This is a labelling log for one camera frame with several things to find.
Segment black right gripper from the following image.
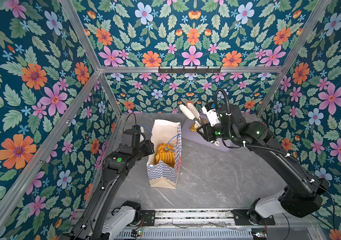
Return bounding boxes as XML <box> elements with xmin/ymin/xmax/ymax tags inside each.
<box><xmin>195</xmin><ymin>121</ymin><xmax>237</xmax><ymax>143</ymax></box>

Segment small bread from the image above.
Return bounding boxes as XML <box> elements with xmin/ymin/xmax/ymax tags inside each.
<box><xmin>189</xmin><ymin>119</ymin><xmax>206</xmax><ymax>133</ymax></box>

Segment long ridged baguette bread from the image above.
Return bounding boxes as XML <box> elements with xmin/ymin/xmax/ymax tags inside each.
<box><xmin>155</xmin><ymin>152</ymin><xmax>175</xmax><ymax>164</ymax></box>

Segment blue checkered paper bag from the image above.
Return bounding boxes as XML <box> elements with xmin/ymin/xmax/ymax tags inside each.
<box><xmin>147</xmin><ymin>119</ymin><xmax>181</xmax><ymax>189</ymax></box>

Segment steel tongs with beige tips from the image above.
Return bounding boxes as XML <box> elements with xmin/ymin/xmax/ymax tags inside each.
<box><xmin>179</xmin><ymin>102</ymin><xmax>220</xmax><ymax>147</ymax></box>

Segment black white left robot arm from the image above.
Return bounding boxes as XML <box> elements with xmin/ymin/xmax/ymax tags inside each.
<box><xmin>60</xmin><ymin>125</ymin><xmax>155</xmax><ymax>240</ymax></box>

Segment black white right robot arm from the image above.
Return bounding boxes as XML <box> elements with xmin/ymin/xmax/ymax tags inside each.
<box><xmin>197</xmin><ymin>89</ymin><xmax>329</xmax><ymax>225</ymax></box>

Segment lilac plastic tray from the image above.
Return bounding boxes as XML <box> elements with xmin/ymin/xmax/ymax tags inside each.
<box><xmin>181</xmin><ymin>119</ymin><xmax>230</xmax><ymax>152</ymax></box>

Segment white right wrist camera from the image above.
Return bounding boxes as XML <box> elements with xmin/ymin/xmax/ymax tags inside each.
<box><xmin>202</xmin><ymin>103</ymin><xmax>220</xmax><ymax>127</ymax></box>

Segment black hook rail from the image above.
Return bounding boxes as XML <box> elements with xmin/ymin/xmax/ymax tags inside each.
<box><xmin>158</xmin><ymin>66</ymin><xmax>221</xmax><ymax>75</ymax></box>

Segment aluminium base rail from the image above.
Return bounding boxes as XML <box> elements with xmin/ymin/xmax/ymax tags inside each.
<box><xmin>116</xmin><ymin>208</ymin><xmax>326</xmax><ymax>240</ymax></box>

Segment aluminium frame profile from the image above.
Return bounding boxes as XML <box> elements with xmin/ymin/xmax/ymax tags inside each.
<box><xmin>0</xmin><ymin>1</ymin><xmax>318</xmax><ymax>240</ymax></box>

